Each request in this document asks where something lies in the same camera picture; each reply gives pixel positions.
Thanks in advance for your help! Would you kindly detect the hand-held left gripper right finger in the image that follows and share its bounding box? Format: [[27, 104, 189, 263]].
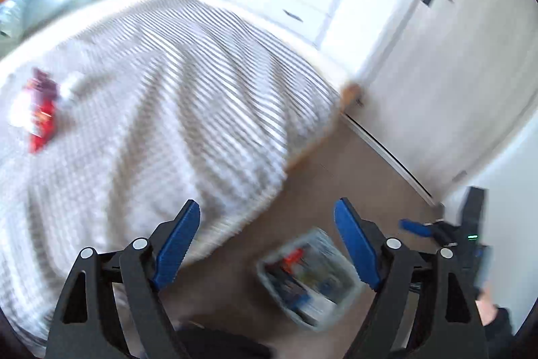
[[334, 198, 490, 359]]

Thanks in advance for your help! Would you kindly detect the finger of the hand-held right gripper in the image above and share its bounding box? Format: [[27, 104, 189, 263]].
[[399, 218, 461, 247]]

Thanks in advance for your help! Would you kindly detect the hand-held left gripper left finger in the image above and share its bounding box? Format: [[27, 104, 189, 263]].
[[45, 199, 201, 359]]

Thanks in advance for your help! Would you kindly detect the red white packet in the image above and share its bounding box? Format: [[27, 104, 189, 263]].
[[282, 249, 304, 273]]

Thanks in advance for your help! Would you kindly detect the waste bin with plastic liner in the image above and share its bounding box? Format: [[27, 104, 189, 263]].
[[256, 228, 364, 330]]

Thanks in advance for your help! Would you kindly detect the red snack packet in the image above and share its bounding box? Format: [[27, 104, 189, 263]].
[[27, 87, 57, 153]]

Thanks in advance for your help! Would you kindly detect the maroon snack bag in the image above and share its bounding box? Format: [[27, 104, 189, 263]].
[[33, 67, 59, 97]]

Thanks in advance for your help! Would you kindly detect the person's right forearm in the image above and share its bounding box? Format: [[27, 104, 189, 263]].
[[483, 306, 517, 351]]

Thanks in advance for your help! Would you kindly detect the person's right hand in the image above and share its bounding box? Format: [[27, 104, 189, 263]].
[[476, 288, 501, 327]]

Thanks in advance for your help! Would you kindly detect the person's left leg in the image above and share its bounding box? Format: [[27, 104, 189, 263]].
[[174, 323, 274, 359]]

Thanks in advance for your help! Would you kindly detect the beige door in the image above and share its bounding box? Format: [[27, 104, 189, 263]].
[[357, 0, 538, 200]]

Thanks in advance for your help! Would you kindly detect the checked blanket with lace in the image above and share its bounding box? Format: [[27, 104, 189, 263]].
[[0, 0, 341, 347]]

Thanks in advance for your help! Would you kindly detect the cream mattress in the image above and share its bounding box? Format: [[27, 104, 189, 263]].
[[0, 0, 358, 91]]

